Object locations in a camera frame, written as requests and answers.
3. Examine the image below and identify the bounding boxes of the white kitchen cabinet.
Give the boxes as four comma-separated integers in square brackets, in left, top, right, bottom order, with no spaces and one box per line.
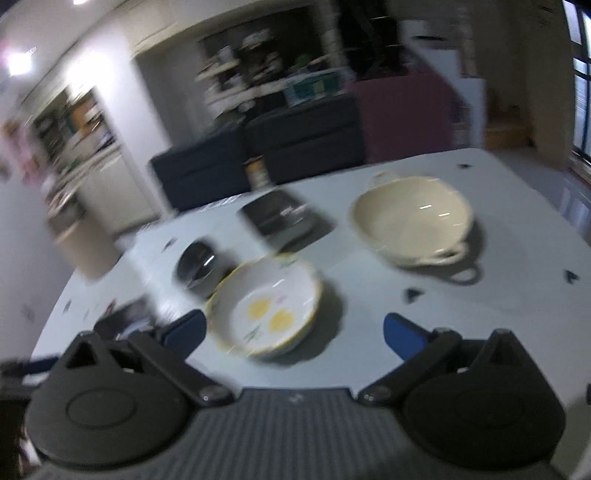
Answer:
[69,152,158,237]

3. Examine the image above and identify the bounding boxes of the white shelf rack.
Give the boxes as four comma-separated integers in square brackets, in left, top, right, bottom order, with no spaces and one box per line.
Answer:
[196,28,333,114]

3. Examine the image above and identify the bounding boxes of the white staircase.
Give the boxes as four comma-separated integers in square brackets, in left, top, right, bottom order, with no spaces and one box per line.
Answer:
[406,37,486,149]

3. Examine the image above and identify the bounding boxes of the kitchen shelf with items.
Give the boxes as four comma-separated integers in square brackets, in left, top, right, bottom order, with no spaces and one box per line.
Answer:
[32,88,125,185]

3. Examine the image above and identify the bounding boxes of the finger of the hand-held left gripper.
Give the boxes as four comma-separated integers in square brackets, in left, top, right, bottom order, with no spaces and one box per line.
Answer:
[95,298,156,337]

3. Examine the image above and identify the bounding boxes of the small round steel bowl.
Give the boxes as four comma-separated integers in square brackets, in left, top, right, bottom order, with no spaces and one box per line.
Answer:
[174,240,221,289]

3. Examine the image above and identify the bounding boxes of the wall paper decorations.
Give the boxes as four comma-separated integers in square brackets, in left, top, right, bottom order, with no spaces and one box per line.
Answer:
[0,115,43,182]

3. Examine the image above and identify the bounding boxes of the teal sign box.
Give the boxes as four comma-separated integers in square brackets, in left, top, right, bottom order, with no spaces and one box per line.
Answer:
[284,74,347,105]

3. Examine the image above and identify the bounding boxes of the rectangular steel tray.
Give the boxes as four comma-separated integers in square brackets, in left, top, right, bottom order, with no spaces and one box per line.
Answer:
[236,190,335,245]

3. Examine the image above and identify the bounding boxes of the balcony glass door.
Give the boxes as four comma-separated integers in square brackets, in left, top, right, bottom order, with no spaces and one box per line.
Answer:
[563,0,591,168]

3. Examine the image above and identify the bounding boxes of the beige ribbed cylinder container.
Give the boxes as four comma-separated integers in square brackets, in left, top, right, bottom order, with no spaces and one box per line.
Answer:
[55,217,119,280]

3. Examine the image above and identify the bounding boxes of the cream two-handled bowl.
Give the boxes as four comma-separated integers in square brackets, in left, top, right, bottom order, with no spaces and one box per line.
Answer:
[350,171,475,269]

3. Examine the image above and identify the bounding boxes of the white lemon print bowl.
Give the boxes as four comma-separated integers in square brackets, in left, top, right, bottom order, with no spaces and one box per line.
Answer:
[205,253,324,360]

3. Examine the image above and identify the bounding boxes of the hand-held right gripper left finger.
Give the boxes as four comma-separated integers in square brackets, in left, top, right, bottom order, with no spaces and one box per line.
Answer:
[60,309,232,409]

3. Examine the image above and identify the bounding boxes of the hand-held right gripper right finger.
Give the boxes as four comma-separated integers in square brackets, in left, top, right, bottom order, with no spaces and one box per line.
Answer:
[358,313,532,408]

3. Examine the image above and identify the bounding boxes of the small wooden box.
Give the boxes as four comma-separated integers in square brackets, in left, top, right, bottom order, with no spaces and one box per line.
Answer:
[245,157,269,190]

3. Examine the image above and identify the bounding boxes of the dark blue chair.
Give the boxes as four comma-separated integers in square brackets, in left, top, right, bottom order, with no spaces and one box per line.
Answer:
[245,95,368,185]
[150,124,252,214]

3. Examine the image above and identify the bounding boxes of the wooden step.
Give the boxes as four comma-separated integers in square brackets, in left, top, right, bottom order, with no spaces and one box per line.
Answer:
[482,124,533,149]

